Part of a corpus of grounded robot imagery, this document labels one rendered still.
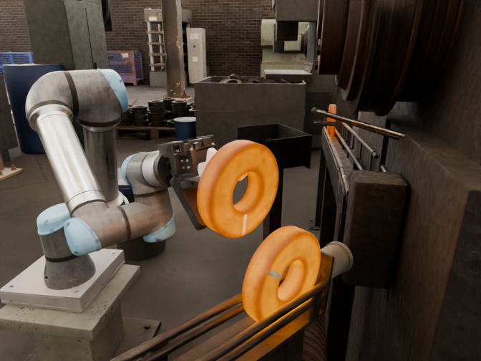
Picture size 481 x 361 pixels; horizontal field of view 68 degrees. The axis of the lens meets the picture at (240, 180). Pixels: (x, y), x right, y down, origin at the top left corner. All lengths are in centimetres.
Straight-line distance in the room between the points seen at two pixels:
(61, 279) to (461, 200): 106
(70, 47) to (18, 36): 1017
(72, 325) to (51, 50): 350
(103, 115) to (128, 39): 1125
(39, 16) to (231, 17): 748
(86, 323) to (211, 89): 258
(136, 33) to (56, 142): 1130
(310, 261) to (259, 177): 16
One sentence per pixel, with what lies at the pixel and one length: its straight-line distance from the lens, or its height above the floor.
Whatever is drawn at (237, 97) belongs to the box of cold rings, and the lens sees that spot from 335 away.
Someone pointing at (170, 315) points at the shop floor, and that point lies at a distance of 160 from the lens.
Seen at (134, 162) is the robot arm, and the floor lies 81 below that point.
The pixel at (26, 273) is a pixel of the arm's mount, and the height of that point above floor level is 35.
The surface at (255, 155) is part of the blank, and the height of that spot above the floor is 88.
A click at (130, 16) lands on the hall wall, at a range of 1220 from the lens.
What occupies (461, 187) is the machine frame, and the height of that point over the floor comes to 87.
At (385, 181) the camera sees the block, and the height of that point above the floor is 80.
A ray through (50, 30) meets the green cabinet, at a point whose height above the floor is 121.
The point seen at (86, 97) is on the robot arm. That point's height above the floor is 92.
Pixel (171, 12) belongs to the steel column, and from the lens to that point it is 795.
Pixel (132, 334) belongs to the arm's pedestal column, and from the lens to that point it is 153.
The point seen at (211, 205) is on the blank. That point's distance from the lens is 51.
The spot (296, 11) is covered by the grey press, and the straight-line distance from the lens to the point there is 352.
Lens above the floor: 104
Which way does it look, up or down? 20 degrees down
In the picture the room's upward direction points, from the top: straight up
